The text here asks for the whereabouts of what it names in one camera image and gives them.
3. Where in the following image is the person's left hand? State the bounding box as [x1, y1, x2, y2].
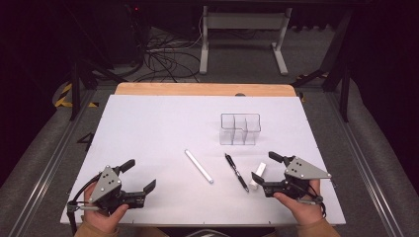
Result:
[83, 183, 129, 233]

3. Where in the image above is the aluminium floor rail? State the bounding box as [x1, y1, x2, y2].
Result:
[8, 88, 100, 237]
[324, 88, 406, 237]

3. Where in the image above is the black metal stand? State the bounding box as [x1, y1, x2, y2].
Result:
[291, 9, 354, 122]
[67, 55, 129, 121]

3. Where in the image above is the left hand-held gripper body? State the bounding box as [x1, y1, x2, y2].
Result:
[88, 164, 147, 211]

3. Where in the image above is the wooden table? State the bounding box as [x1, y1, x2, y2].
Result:
[114, 82, 297, 98]

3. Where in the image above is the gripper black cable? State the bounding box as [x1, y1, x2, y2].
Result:
[304, 184, 328, 219]
[66, 174, 102, 235]

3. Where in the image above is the white board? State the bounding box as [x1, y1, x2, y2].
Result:
[59, 94, 347, 228]

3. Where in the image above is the clear plastic organizer box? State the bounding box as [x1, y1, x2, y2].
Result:
[218, 113, 262, 146]

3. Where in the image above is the person's right hand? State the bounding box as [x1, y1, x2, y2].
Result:
[272, 179, 326, 227]

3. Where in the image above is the white metal stand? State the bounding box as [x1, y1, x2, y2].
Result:
[199, 5, 293, 77]

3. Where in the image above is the black equipment case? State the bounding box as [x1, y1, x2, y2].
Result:
[95, 3, 146, 67]

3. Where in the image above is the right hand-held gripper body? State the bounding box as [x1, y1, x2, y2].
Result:
[263, 156, 332, 203]

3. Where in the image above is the white pen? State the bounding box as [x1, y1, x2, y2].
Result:
[184, 148, 214, 185]

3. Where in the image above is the bundle of floor cables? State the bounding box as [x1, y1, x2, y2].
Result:
[129, 13, 204, 83]

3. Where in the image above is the white plastic tube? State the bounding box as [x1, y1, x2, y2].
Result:
[249, 161, 267, 191]

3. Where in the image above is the black pen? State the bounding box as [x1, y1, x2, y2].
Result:
[224, 152, 250, 194]

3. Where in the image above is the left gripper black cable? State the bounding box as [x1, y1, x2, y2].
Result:
[66, 174, 102, 235]

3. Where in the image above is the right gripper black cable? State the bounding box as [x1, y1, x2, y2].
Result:
[304, 184, 328, 219]

